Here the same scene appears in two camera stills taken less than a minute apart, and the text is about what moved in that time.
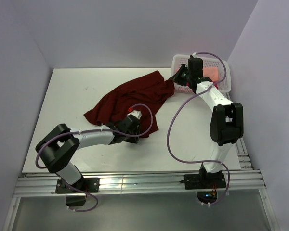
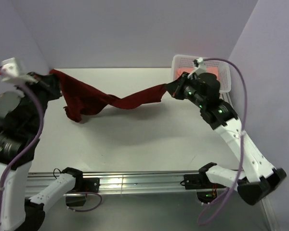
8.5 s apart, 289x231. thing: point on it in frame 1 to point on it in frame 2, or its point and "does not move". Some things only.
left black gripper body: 131,139 to 46,91
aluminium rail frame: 37,184 does not move
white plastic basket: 216,70 does not move
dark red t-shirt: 143,94 to 82,102
